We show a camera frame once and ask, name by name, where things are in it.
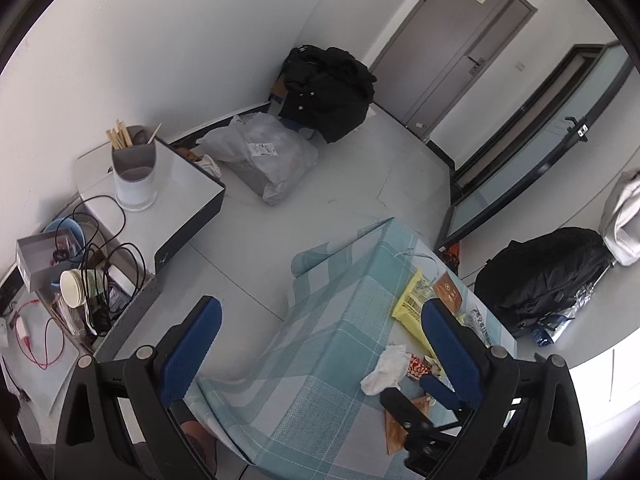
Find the white grey hanging garment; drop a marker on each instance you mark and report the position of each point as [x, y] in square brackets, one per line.
[622, 220]

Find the grey plastic parcel bag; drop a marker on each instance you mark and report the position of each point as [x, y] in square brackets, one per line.
[265, 152]

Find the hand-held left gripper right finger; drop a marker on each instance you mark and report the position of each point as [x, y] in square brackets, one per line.
[450, 355]

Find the blue bowl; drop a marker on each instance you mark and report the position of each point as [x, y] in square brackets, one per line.
[62, 232]

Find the white tissue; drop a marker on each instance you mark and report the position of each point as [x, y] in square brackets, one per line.
[387, 370]

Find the brown square sachet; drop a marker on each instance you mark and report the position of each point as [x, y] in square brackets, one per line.
[447, 292]

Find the black jacket pile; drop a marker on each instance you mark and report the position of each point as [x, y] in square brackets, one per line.
[325, 90]

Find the grey room door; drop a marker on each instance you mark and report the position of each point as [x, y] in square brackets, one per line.
[452, 45]

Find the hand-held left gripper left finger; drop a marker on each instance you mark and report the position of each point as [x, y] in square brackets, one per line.
[192, 342]

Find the black backpack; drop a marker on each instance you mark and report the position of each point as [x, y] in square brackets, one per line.
[542, 275]

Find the red snack wrapper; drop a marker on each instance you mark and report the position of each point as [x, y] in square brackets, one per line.
[417, 367]

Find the white crumpled paper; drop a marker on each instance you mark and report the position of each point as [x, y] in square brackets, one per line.
[209, 164]

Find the orange black tool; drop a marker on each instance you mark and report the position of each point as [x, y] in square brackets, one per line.
[452, 255]

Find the white charger plug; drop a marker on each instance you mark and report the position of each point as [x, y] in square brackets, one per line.
[22, 331]

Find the brown paper wrapper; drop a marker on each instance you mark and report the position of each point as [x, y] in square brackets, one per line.
[400, 432]

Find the teal checked tablecloth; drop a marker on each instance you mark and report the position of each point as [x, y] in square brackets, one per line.
[330, 340]

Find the small grey cardboard box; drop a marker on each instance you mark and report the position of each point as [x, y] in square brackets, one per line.
[37, 262]

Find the yellow wrapper with barcode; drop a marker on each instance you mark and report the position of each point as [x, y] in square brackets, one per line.
[411, 302]

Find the stack of paper cups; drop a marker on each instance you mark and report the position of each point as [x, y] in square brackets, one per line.
[75, 287]

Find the white box with dark sides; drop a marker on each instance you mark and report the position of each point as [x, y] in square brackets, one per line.
[165, 205]

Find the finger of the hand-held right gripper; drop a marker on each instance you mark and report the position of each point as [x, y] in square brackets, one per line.
[402, 407]
[439, 391]

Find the silver folded umbrella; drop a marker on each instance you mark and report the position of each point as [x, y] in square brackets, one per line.
[560, 317]

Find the black framed glass door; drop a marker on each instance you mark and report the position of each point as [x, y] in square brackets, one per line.
[545, 125]

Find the grey white chopstick holder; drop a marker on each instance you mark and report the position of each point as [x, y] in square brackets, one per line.
[134, 175]

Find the bundle of wooden chopsticks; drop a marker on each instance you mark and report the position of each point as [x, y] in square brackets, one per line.
[120, 135]

